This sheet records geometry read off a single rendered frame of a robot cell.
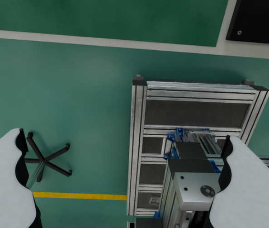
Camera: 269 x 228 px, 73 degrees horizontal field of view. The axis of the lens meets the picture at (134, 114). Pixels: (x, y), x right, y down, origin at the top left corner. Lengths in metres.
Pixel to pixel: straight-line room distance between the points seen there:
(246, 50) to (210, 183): 0.36
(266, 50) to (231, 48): 0.10
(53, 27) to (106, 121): 1.04
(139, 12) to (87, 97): 0.99
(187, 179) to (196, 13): 0.42
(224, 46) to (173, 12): 0.17
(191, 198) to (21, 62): 1.32
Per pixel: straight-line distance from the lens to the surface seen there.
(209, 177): 0.55
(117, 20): 0.51
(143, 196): 1.75
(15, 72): 1.53
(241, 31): 0.56
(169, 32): 0.52
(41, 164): 1.75
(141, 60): 1.29
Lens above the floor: 1.26
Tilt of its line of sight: 61 degrees down
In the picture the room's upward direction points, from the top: 178 degrees clockwise
